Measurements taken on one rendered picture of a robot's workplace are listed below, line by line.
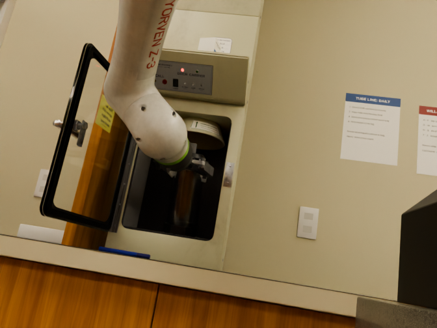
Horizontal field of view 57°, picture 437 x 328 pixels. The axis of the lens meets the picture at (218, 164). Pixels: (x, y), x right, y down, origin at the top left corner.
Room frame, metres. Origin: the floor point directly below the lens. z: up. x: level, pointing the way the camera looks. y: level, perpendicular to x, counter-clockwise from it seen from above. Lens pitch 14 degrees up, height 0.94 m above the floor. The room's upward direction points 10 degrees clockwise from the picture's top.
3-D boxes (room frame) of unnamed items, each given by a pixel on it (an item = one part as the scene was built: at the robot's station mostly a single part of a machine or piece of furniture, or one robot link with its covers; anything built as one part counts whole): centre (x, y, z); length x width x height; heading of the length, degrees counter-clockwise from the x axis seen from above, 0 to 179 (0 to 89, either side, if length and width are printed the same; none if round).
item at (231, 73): (1.07, 0.12, 1.46); 0.32 x 0.11 x 0.10; 83
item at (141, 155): (1.24, 0.09, 1.19); 0.26 x 0.24 x 0.35; 83
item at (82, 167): (0.98, 0.30, 1.19); 0.30 x 0.01 x 0.40; 166
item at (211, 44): (1.06, 0.08, 1.54); 0.05 x 0.05 x 0.06; 69
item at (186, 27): (1.25, 0.09, 1.33); 0.32 x 0.25 x 0.77; 83
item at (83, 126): (0.87, 0.31, 1.18); 0.02 x 0.02 x 0.06; 76
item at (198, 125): (1.22, 0.08, 1.34); 0.18 x 0.18 x 0.05
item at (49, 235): (1.33, 0.48, 0.96); 0.16 x 0.12 x 0.04; 82
